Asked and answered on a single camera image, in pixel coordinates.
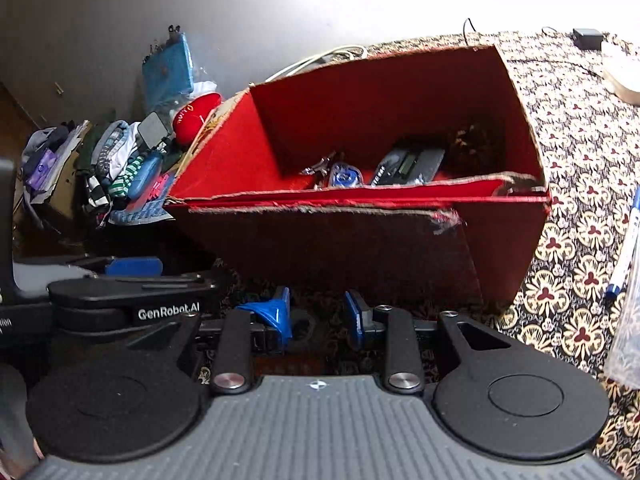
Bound clear plastic bag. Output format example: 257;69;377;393
603;278;640;391

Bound pile of clothes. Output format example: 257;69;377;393
20;113;181;226

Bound white power strip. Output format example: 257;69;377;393
601;41;640;106

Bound blue glasses case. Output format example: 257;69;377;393
127;150;164;202

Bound black power adapter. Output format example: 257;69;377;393
572;28;604;51

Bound grey metal washer ring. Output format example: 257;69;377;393
290;309;317;346

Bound black adapter cable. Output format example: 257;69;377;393
462;16;601;79

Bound black digital device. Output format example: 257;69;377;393
370;148;445;186

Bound blue capped marker pen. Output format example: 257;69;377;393
604;190;640;302

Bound yellow printed card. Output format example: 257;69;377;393
176;89;248;177

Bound blue tape dispenser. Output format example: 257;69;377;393
328;162;363;188

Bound red cardboard box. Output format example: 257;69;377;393
166;46;551;307

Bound pine cone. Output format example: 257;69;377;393
447;125;494;165

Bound white coiled cable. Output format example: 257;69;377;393
264;44;369;84

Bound blue notebook bag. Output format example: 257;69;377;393
142;25;194;110

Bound red plush cushion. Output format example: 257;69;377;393
172;92;224;148

